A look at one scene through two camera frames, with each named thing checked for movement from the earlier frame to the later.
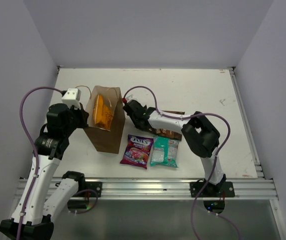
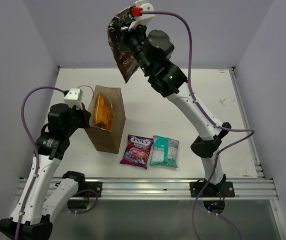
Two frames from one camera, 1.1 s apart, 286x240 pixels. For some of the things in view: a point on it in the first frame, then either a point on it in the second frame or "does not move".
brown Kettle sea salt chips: [166, 133] → [127, 61]
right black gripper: [136, 125] → [125, 34]
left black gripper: [83, 115] does not move
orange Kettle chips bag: [102, 114] does not move
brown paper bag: [104, 140] does not move
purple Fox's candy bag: [137, 151] does not move
